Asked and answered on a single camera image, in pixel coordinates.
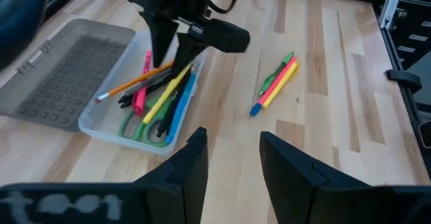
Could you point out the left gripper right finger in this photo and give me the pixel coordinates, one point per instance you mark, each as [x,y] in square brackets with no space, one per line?
[296,190]

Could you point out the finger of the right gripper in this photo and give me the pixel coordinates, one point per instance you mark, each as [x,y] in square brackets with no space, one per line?
[188,52]
[161,35]

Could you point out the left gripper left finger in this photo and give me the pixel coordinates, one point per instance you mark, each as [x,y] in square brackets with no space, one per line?
[182,190]

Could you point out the slim yellow pen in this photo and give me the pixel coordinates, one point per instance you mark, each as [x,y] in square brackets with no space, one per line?
[165,94]

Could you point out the grey pencil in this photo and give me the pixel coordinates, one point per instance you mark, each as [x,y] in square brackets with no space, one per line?
[148,82]

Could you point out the orange pencil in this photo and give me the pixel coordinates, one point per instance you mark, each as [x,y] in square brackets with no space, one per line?
[134,82]

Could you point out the black pen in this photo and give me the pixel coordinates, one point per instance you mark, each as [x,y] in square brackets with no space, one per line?
[134,94]
[170,113]
[133,100]

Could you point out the pink highlighter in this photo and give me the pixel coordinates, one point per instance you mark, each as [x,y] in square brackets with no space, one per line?
[139,99]

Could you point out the green pen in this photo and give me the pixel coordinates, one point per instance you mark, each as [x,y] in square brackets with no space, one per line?
[274,76]

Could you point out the pink pen with blue cap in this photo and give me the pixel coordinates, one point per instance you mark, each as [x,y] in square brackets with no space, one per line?
[274,89]

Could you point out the thick yellow highlighter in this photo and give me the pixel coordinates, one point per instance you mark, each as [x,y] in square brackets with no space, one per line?
[281,86]

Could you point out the clear box with grey lid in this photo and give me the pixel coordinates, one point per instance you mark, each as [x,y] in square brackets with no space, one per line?
[67,76]

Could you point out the black bracket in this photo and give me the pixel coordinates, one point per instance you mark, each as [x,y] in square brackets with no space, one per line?
[404,78]

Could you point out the silver aluminium post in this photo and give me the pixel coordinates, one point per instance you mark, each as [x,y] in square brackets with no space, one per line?
[390,5]

